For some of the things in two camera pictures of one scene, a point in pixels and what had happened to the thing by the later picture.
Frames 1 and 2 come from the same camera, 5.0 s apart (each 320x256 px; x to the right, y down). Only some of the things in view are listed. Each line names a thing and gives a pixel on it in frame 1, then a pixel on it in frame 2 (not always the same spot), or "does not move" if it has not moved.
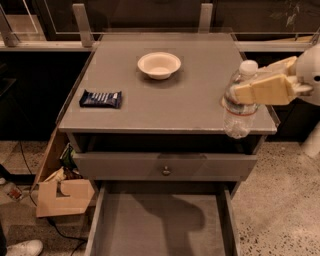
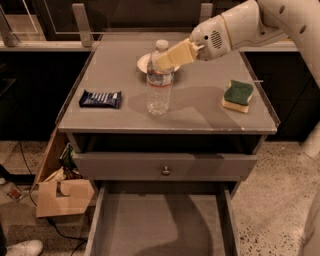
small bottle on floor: [10, 189] does not move
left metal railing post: [83, 24] does not move
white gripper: [309, 74] → [209, 37]
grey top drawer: [166, 166] does not move
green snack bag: [67, 157] does not move
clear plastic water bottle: [239, 119] → [160, 82]
